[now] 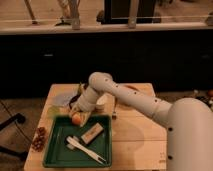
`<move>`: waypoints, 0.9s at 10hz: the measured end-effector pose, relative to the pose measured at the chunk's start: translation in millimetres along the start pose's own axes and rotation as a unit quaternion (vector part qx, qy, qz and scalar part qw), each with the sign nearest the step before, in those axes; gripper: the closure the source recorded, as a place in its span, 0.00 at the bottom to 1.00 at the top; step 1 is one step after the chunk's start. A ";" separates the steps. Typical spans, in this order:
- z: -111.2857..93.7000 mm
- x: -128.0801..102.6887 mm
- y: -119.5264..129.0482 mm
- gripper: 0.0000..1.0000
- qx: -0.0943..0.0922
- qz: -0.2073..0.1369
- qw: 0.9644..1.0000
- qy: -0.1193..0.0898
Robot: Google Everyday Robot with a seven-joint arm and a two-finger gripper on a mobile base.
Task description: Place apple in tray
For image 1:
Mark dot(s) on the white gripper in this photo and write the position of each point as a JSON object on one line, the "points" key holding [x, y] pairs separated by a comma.
{"points": [[78, 109]]}

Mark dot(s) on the orange apple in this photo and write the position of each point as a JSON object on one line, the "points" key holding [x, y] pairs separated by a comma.
{"points": [[76, 119]]}

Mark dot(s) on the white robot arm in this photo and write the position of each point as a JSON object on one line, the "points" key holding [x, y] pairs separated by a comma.
{"points": [[188, 121]]}

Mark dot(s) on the green plastic tray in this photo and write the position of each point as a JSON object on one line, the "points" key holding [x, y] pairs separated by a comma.
{"points": [[58, 155]]}

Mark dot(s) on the pale green plate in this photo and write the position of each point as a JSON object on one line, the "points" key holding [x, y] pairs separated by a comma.
{"points": [[54, 111]]}

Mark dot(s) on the wooden block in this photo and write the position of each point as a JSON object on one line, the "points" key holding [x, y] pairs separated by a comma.
{"points": [[92, 133]]}

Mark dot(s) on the white plastic fork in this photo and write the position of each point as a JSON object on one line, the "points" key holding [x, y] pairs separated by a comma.
{"points": [[89, 152]]}

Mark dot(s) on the brown grape bunch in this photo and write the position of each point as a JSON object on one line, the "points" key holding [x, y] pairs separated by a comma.
{"points": [[39, 141]]}

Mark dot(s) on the black chair base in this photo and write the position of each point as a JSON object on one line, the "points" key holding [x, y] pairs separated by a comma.
{"points": [[8, 134]]}

